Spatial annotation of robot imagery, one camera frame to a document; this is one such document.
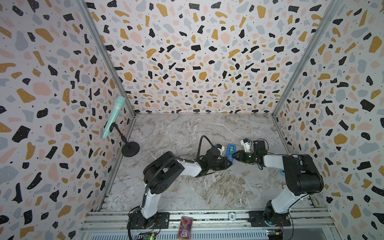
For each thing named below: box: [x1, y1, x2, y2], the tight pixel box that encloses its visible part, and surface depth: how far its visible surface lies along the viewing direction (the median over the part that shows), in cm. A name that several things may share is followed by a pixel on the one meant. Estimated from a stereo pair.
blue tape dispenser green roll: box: [226, 144, 236, 163], surface depth 97 cm
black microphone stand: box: [109, 122, 140, 158], surface depth 100 cm
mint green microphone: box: [102, 96, 126, 139], surface depth 78 cm
